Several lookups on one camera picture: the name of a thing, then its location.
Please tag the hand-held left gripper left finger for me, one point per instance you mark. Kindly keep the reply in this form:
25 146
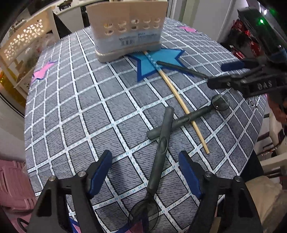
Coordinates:
99 174

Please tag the person's right hand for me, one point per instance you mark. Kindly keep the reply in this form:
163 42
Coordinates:
278 109

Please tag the dark grey spoon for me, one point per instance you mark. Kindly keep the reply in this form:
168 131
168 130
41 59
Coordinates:
161 139
179 122

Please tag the beige plastic storage trolley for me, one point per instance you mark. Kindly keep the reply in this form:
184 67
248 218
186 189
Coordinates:
27 42

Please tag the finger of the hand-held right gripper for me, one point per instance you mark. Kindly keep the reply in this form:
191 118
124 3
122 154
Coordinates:
231 81
233 65

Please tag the person's beige trousers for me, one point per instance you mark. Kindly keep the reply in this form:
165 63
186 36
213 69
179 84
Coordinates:
262 197

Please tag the black chopstick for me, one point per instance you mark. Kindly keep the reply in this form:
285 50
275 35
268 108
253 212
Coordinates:
179 68

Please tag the white plastic chair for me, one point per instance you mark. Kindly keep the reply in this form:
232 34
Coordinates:
273 152

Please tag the blue patterned wooden chopstick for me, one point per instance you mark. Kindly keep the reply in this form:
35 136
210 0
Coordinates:
172 88

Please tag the beige plastic utensil holder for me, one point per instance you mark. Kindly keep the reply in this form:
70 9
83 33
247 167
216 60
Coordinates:
125 29

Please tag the red packaged goods pile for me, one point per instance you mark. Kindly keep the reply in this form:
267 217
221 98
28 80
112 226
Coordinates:
244 42

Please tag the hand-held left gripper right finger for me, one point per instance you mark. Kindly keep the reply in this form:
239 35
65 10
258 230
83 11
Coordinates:
190 177

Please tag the pink plastic stool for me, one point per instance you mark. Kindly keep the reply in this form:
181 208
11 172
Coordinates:
13 186

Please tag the grey checked star tablecloth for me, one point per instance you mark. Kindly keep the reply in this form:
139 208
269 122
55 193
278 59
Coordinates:
89 112

